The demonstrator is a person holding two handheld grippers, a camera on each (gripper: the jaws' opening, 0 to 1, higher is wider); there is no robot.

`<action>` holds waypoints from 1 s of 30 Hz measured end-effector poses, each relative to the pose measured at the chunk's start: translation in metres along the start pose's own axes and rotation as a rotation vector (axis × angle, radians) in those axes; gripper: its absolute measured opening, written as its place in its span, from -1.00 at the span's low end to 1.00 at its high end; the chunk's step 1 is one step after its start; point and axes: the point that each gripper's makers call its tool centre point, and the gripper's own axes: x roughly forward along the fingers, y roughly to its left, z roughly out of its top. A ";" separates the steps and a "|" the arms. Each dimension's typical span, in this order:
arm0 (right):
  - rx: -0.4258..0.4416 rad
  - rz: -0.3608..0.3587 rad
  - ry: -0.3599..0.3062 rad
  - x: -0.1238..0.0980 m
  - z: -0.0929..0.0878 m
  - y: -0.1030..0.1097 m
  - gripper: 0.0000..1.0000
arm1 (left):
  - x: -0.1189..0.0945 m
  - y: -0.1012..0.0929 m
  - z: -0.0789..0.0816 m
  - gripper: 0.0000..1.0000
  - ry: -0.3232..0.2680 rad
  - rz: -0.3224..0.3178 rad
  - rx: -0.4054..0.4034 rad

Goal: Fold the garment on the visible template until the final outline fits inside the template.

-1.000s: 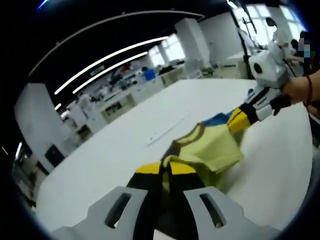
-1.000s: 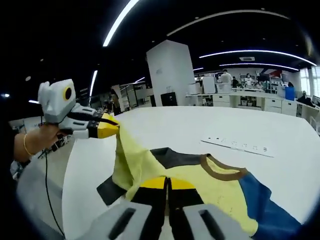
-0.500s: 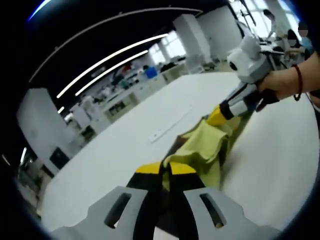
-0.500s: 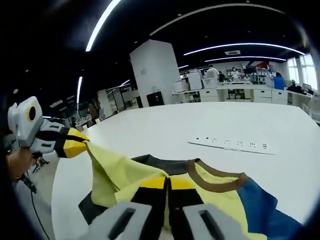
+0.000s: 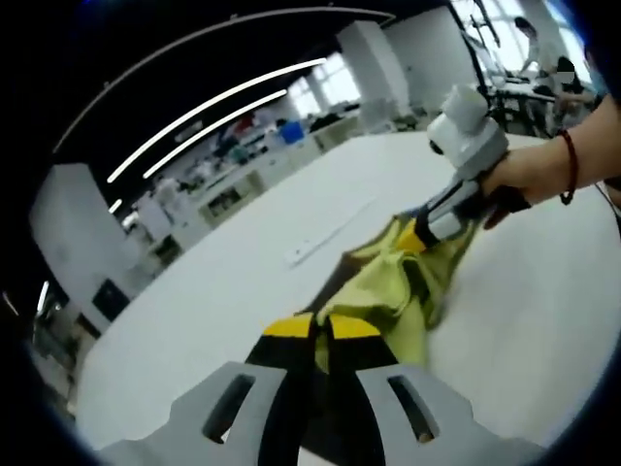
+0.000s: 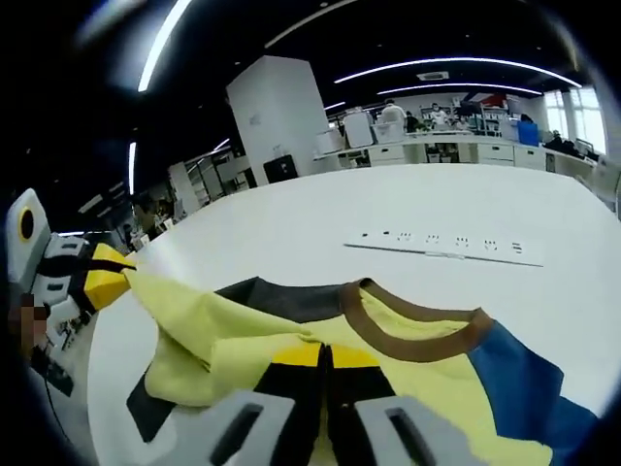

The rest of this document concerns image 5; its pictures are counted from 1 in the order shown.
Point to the long curved ceiling light strip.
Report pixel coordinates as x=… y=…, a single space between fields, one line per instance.
x=310 y=63

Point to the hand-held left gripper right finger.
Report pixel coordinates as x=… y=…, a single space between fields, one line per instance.
x=388 y=408

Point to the narrow white pillar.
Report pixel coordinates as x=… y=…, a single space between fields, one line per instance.
x=369 y=73

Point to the blue bin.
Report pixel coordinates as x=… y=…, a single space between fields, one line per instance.
x=292 y=132

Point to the yellow blue grey garment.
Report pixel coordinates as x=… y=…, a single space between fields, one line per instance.
x=383 y=286

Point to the white counter with cabinets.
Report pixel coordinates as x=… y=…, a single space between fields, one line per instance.
x=242 y=184

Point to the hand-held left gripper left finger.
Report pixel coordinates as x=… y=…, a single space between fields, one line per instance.
x=233 y=403

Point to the short curved ceiling light strip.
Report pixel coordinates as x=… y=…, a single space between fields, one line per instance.
x=276 y=93

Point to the black cabinet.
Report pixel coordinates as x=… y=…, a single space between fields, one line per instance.
x=109 y=301

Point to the person's right hand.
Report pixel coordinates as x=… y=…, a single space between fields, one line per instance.
x=529 y=170

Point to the wide white square pillar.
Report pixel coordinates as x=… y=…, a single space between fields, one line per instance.
x=68 y=233

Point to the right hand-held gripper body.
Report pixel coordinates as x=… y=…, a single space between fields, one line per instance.
x=468 y=136

